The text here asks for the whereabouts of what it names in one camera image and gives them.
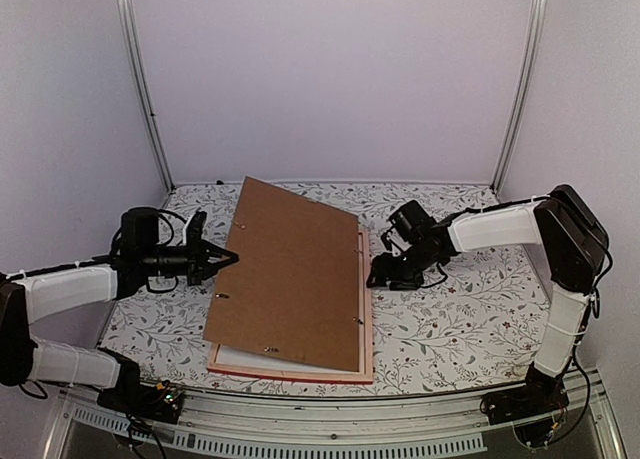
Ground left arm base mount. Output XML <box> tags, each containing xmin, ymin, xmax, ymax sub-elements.
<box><xmin>97</xmin><ymin>380</ymin><xmax>185</xmax><ymax>424</ymax></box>

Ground front aluminium rail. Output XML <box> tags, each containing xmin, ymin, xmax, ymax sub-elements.
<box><xmin>42</xmin><ymin>368</ymin><xmax>631</xmax><ymax>458</ymax></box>

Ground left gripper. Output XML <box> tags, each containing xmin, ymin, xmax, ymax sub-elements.
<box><xmin>141</xmin><ymin>232</ymin><xmax>238</xmax><ymax>286</ymax></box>

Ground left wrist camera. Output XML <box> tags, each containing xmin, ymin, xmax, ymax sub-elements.
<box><xmin>120</xmin><ymin>207</ymin><xmax>159</xmax><ymax>257</ymax></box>

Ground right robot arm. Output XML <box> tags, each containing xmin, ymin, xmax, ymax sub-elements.
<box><xmin>366</xmin><ymin>184</ymin><xmax>613</xmax><ymax>415</ymax></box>

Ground left aluminium corner post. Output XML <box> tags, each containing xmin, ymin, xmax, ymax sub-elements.
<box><xmin>116</xmin><ymin>0</ymin><xmax>175</xmax><ymax>193</ymax></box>

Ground aluminium corner post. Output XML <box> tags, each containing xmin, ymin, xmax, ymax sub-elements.
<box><xmin>116</xmin><ymin>0</ymin><xmax>175</xmax><ymax>193</ymax></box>
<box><xmin>491</xmin><ymin>0</ymin><xmax>548</xmax><ymax>196</ymax></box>

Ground right aluminium corner post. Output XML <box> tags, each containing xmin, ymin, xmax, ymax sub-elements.
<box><xmin>491</xmin><ymin>0</ymin><xmax>548</xmax><ymax>196</ymax></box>

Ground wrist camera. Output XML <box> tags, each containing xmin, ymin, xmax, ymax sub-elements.
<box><xmin>389</xmin><ymin>200</ymin><xmax>436</xmax><ymax>245</ymax></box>
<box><xmin>120</xmin><ymin>207</ymin><xmax>159</xmax><ymax>257</ymax></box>

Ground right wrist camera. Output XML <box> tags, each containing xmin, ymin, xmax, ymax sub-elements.
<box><xmin>389</xmin><ymin>200</ymin><xmax>436</xmax><ymax>245</ymax></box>

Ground brown backing board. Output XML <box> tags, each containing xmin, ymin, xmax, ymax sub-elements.
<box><xmin>204</xmin><ymin>177</ymin><xmax>361</xmax><ymax>371</ymax></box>

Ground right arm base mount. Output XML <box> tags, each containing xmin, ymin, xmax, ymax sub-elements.
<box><xmin>479</xmin><ymin>382</ymin><xmax>569</xmax><ymax>449</ymax></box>

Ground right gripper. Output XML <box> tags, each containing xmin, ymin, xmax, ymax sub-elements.
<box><xmin>366</xmin><ymin>243</ymin><xmax>439</xmax><ymax>291</ymax></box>

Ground wooden picture frame red edge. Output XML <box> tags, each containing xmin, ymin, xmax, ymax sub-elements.
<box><xmin>207</xmin><ymin>230</ymin><xmax>374</xmax><ymax>385</ymax></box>

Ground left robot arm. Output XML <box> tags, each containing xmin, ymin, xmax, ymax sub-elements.
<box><xmin>1</xmin><ymin>207</ymin><xmax>239</xmax><ymax>413</ymax></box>

